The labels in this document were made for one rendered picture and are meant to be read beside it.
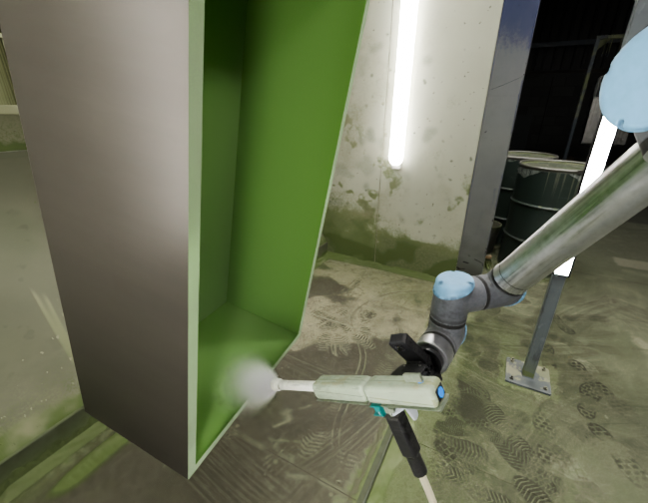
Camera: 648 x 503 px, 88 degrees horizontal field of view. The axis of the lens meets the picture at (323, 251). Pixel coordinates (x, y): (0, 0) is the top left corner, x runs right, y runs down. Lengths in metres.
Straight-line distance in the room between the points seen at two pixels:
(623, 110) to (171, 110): 0.54
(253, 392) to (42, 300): 1.08
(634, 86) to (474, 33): 2.04
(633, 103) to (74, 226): 0.83
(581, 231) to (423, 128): 1.89
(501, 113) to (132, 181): 2.22
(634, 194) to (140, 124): 0.75
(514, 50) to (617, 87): 1.97
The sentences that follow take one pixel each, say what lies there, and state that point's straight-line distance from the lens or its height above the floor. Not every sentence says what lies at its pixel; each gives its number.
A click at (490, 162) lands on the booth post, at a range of 2.51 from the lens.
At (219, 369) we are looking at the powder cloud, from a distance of 1.05.
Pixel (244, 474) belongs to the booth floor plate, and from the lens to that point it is 1.50.
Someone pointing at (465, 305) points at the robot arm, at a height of 0.84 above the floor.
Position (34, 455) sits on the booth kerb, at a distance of 1.78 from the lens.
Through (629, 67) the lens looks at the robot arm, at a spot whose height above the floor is 1.32.
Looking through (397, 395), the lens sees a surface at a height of 0.79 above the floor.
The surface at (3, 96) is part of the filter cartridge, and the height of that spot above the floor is 1.31.
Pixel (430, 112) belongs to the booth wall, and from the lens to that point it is 2.54.
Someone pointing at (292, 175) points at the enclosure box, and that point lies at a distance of 1.10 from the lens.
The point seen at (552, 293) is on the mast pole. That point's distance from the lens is 1.86.
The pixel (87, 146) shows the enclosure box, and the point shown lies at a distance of 0.64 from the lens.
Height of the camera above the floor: 1.28
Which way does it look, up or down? 23 degrees down
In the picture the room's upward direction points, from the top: straight up
